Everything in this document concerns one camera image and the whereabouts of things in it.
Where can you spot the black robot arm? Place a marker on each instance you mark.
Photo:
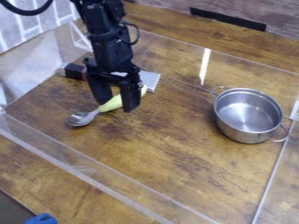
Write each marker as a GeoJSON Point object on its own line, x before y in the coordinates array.
{"type": "Point", "coordinates": [102, 14]}

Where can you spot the spoon with yellow handle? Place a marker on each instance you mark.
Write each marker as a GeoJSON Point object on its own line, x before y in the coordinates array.
{"type": "Point", "coordinates": [83, 118]}

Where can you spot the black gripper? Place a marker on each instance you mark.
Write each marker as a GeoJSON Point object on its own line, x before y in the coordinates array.
{"type": "Point", "coordinates": [113, 57]}

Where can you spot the silver pot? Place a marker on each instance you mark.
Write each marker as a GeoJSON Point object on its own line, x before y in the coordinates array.
{"type": "Point", "coordinates": [249, 115]}

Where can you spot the blue object at bottom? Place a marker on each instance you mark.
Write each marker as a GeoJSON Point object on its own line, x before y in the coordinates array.
{"type": "Point", "coordinates": [43, 218]}

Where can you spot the clear acrylic triangle stand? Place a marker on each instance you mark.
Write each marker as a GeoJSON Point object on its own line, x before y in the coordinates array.
{"type": "Point", "coordinates": [79, 38]}

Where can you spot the grey block with dark end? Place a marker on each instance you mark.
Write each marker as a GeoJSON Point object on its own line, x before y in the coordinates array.
{"type": "Point", "coordinates": [77, 72]}

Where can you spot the black strip on wall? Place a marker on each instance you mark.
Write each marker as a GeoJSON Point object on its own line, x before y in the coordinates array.
{"type": "Point", "coordinates": [229, 19]}

